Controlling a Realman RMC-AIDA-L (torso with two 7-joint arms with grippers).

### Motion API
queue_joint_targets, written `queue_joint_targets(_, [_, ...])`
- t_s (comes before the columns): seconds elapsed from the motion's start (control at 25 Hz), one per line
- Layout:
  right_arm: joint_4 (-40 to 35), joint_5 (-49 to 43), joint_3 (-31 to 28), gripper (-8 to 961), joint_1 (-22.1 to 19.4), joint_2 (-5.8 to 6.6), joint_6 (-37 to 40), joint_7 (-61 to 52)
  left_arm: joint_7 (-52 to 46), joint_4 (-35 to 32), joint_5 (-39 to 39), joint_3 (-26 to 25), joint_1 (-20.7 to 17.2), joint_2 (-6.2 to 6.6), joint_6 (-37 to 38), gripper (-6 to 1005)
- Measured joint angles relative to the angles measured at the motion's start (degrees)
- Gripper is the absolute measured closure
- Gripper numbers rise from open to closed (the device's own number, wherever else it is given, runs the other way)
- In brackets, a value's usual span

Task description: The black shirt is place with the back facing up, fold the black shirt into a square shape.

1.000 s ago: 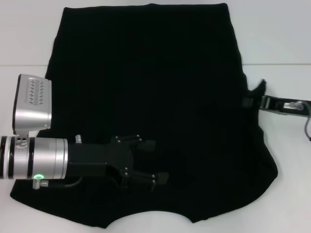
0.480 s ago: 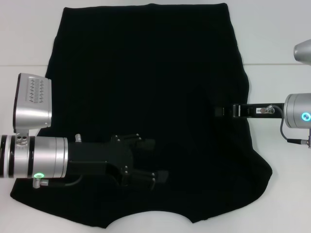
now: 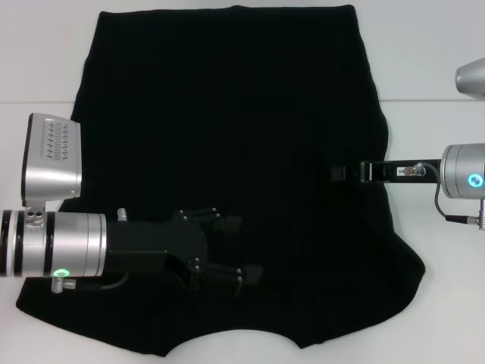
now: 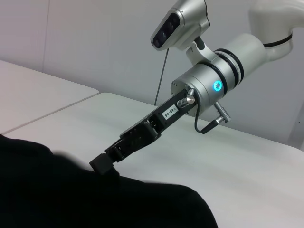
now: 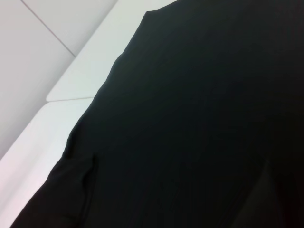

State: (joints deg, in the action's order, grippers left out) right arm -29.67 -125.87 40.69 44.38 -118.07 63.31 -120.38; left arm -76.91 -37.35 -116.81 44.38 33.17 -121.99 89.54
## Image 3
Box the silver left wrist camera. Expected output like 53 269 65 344
20 112 83 213

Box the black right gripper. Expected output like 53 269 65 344
329 160 443 186

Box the gripper cable with plug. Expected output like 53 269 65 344
403 162 485 231
51 206 132 293

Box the black shirt with FREE print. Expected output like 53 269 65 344
14 3 427 337

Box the left gripper cable with plug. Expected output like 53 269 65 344
51 206 132 293

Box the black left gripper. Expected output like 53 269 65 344
105 206 265 300

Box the right gripper cable with plug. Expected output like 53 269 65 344
403 162 485 231

